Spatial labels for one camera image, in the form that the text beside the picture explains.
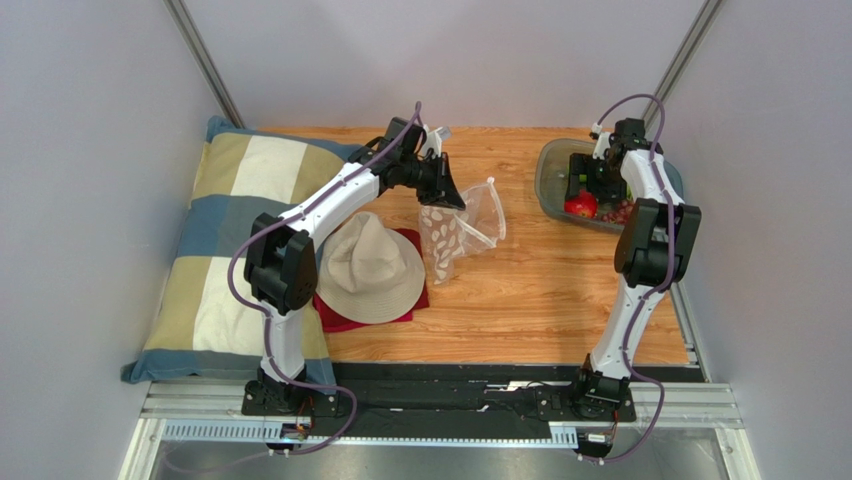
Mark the purple grapes bunch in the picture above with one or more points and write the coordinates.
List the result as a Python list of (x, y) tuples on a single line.
[(618, 214)]

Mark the right aluminium frame post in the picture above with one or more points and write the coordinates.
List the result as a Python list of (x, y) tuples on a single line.
[(688, 47)]

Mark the plaid blue beige pillow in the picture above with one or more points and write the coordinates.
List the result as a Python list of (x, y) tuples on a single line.
[(201, 329)]

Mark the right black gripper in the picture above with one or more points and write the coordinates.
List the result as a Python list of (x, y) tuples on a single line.
[(592, 177)]

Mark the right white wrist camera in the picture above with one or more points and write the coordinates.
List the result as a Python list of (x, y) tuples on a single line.
[(602, 141)]

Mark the red apple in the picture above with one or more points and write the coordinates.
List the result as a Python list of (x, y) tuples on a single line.
[(584, 205)]

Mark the clear polka dot zip bag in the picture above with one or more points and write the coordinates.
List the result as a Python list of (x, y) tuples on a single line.
[(449, 234)]

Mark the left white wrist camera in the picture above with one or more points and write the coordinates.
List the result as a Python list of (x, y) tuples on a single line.
[(433, 144)]

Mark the aluminium frame post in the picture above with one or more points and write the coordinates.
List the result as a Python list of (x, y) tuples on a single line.
[(688, 47), (183, 19)]

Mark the beige bucket hat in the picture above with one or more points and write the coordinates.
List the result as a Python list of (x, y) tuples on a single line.
[(368, 273)]

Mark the aluminium base frame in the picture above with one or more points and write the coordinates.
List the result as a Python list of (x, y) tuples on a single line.
[(689, 425)]

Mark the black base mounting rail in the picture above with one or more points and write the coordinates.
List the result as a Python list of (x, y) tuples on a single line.
[(429, 401)]

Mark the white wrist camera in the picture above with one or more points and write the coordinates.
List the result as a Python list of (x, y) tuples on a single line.
[(433, 144), (602, 141)]

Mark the grey transparent plastic container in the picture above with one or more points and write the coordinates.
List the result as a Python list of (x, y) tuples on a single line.
[(552, 180)]

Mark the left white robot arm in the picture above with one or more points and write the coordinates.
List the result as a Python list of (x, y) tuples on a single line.
[(280, 261)]

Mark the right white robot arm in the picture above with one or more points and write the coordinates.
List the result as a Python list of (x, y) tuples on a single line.
[(652, 253)]

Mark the left aluminium frame post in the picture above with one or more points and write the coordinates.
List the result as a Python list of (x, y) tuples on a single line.
[(183, 19)]

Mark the dark red cloth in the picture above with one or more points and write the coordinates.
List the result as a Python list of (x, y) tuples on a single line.
[(333, 322)]

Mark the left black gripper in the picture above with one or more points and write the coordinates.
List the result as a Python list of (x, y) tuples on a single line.
[(449, 197)]

